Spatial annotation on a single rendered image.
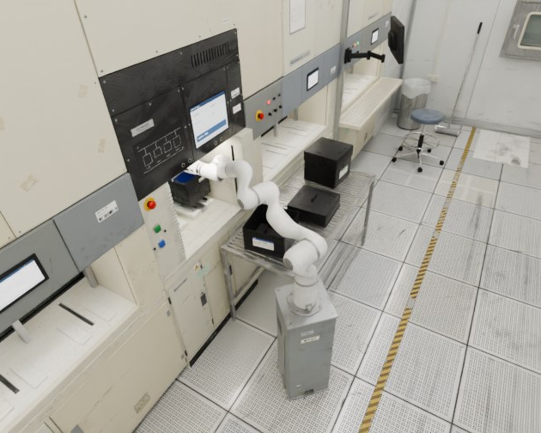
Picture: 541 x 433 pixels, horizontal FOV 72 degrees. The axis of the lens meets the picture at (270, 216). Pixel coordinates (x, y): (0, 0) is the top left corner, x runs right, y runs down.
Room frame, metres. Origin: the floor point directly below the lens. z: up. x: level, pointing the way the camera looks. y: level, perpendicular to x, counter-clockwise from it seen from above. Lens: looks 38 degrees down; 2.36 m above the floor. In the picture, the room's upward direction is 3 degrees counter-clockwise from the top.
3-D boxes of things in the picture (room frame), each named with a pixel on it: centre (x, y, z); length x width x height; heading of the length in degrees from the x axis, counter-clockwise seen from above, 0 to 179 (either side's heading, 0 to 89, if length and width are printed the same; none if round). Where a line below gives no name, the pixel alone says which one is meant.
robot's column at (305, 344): (1.29, -0.17, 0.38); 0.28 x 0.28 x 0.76; 13
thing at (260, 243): (1.80, 0.00, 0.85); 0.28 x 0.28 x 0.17; 66
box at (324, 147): (2.55, -0.47, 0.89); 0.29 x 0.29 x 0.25; 53
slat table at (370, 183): (2.15, -0.27, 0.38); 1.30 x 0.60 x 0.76; 148
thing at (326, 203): (2.10, -0.31, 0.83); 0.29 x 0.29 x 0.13; 60
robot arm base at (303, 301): (1.29, -0.17, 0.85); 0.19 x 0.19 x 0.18
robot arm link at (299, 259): (1.27, -0.14, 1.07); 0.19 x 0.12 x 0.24; 129
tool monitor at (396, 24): (3.26, -0.95, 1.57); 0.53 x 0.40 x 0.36; 58
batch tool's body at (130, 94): (1.98, 0.72, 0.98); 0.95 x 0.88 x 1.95; 58
